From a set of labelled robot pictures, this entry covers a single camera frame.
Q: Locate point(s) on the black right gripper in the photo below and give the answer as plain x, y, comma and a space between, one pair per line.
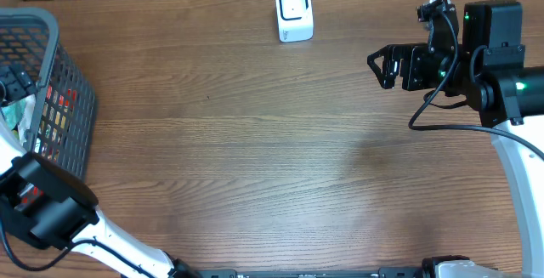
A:
409, 56

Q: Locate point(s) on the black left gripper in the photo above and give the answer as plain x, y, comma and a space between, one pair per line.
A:
11, 81

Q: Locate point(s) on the teal tissue packet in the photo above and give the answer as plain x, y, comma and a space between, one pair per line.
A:
18, 116

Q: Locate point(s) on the red spaghetti packet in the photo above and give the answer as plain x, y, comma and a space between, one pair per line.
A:
57, 133

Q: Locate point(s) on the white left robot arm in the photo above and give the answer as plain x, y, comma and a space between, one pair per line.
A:
45, 206

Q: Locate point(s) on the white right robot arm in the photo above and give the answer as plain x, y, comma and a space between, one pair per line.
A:
480, 56

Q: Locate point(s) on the white barcode scanner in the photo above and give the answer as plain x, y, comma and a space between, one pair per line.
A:
295, 20

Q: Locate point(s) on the grey plastic shopping basket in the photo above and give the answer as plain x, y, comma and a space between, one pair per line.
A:
30, 37

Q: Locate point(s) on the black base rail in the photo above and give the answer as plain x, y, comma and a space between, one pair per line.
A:
384, 272

